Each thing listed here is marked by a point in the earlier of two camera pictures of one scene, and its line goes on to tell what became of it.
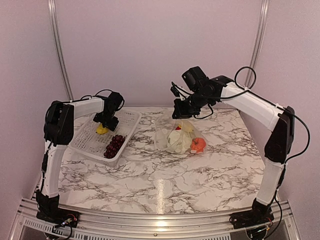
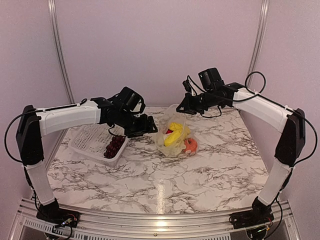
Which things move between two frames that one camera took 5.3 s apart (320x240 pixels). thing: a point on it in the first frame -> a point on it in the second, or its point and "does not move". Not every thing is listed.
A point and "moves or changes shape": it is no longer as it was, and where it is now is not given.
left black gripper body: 106,119 -> 132,125
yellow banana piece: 100,130 -> 173,136
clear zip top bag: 178,136 moves or changes shape
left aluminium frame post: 59,46 does not move
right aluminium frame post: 264,9 does not move
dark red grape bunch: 114,146 does not move
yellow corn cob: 187,126 -> 179,131
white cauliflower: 178,141 -> 172,151
